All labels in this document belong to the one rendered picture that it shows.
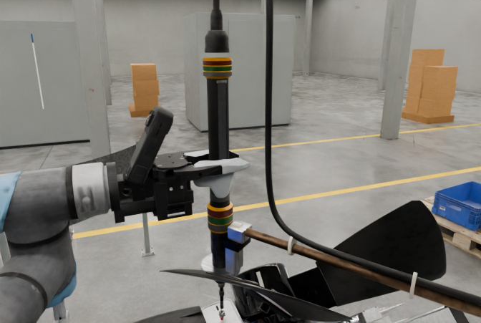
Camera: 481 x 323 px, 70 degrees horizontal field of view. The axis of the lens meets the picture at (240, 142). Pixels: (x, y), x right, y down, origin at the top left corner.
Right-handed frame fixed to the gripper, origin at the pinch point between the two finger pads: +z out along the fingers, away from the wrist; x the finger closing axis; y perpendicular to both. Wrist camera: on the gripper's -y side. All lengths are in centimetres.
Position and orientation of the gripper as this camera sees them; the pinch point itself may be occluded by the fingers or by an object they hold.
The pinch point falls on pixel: (236, 156)
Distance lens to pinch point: 56.5
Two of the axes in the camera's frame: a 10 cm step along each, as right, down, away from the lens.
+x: 3.7, 2.5, -8.9
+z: 9.3, -1.1, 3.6
